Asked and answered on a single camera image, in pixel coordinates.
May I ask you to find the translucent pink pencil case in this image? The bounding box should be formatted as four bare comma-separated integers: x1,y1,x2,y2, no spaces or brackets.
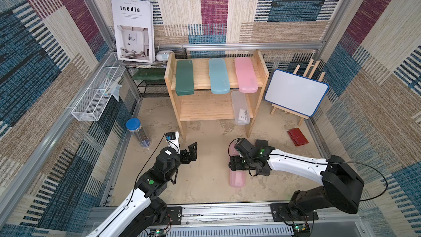
228,139,245,188

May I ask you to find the clear frosted pencil case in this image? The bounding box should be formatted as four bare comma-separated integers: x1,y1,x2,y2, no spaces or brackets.
231,91,251,125

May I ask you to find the light blue pencil case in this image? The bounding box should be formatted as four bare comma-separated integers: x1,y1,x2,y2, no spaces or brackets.
208,58,230,94

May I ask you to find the dark green pencil case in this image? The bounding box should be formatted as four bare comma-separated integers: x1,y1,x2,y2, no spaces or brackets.
175,59,194,96

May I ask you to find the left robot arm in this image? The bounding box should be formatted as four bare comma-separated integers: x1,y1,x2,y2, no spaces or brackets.
89,143,197,237

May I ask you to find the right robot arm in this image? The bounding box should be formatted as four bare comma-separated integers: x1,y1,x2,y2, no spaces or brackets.
228,138,365,221

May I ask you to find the wooden two-tier shelf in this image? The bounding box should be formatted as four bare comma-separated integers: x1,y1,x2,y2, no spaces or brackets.
164,50,270,139

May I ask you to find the pink opaque pencil case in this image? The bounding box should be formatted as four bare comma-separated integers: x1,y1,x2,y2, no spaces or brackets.
234,57,258,93

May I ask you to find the blue-lidded clear jar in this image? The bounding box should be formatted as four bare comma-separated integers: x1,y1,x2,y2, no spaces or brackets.
126,118,151,148

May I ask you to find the red wallet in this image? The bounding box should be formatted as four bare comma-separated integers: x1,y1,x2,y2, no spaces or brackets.
287,128,309,147

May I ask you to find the green tray on stand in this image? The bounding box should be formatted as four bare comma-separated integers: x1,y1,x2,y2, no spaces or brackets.
132,68,165,81

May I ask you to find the blue-framed whiteboard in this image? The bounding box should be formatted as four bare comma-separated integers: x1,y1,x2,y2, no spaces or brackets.
264,70,330,117

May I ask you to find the white round device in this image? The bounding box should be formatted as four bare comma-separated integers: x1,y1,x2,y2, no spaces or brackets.
156,50,174,61

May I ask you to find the small wooden easel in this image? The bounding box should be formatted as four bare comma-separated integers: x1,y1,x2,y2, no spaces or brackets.
270,59,325,126

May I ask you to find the Inedia magazine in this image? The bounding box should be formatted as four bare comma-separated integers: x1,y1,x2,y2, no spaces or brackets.
111,0,155,63

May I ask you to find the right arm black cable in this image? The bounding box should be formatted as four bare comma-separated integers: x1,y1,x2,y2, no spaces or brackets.
227,138,389,202

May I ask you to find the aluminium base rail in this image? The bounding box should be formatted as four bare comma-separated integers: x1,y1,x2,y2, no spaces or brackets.
132,201,375,237

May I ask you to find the white wire basket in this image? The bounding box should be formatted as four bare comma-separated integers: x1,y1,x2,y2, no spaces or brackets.
71,66,124,121

